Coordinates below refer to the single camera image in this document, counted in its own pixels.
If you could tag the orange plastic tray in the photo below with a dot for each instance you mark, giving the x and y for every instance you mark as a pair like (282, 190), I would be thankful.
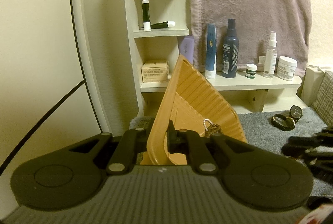
(189, 100)

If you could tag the grey plaid pillow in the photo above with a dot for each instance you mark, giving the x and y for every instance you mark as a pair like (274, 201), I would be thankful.
(324, 100)

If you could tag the large white cream jar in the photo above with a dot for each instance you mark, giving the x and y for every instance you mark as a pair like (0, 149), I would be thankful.
(286, 68)

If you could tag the dark blue spray bottle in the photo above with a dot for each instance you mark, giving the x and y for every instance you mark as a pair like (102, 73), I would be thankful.
(230, 51)

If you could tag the lilac cosmetic tube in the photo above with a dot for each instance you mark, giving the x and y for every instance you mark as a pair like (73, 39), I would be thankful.
(186, 47)

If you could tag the cream corner shelf unit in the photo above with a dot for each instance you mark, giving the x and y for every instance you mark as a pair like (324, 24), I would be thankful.
(245, 95)

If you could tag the small cardboard box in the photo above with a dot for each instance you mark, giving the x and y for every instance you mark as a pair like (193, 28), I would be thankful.
(155, 71)

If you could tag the clear spray bottle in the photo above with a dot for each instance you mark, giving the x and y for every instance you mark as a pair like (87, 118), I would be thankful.
(271, 56)

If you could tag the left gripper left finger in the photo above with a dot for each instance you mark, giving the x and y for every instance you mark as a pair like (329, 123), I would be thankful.
(125, 155)

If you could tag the lying black white tube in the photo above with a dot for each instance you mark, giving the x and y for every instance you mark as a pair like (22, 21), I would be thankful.
(163, 25)

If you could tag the white blue cream tube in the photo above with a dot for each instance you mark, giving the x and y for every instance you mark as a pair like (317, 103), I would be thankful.
(210, 61)

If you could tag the mauve hanging towel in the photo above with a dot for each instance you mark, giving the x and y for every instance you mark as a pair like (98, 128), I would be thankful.
(291, 20)

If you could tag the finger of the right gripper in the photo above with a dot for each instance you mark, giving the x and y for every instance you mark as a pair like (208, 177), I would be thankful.
(319, 139)
(307, 152)

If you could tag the small green white jar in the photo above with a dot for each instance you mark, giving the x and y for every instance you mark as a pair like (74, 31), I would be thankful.
(251, 71)

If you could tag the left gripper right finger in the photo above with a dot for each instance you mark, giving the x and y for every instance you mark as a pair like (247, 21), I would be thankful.
(193, 146)

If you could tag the upright black white tube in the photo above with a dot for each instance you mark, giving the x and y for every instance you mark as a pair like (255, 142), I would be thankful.
(146, 15)

